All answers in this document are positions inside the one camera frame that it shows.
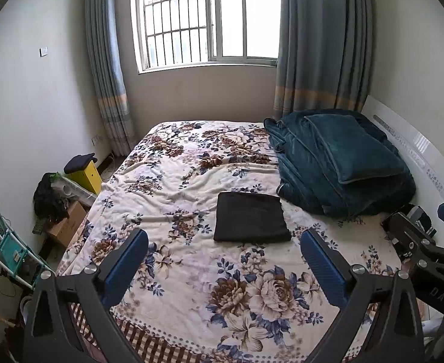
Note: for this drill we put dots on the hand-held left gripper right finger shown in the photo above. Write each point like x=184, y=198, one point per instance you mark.
x=320, y=268

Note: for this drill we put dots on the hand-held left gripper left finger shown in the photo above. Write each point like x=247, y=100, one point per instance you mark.
x=125, y=268

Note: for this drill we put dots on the black striped garment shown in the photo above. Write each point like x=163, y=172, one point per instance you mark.
x=250, y=217

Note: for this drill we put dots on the floral bed blanket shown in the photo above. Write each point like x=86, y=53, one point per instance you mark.
x=191, y=272

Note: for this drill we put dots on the cardboard box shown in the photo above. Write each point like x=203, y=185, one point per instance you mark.
x=65, y=227

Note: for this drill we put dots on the brown checkered bed sheet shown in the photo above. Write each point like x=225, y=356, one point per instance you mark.
x=150, y=344

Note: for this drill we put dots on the teal plush blanket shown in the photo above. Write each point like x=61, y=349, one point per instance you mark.
x=308, y=181

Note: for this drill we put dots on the white headboard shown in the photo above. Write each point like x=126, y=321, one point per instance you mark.
x=414, y=140

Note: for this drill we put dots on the clear plastic storage box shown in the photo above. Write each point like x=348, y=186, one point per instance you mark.
x=76, y=193

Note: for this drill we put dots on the teal pillow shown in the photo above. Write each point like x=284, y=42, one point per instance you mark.
x=358, y=151

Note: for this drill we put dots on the yellow box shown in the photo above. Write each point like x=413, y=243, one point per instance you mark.
x=87, y=176

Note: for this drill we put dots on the black cloth pile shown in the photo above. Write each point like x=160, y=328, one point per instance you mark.
x=48, y=196

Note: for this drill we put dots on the dark cushion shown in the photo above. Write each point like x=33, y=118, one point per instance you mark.
x=78, y=162

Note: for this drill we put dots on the teal storage cart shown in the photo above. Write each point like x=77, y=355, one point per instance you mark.
x=6, y=247

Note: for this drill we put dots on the grey-blue curtain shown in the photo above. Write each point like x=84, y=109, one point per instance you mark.
x=110, y=83
x=320, y=45

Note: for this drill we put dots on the barred window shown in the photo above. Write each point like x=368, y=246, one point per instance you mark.
x=176, y=19

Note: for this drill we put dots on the white wall outlet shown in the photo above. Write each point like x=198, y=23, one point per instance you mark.
x=97, y=138

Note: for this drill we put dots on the white wall switch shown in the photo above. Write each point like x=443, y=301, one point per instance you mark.
x=44, y=51

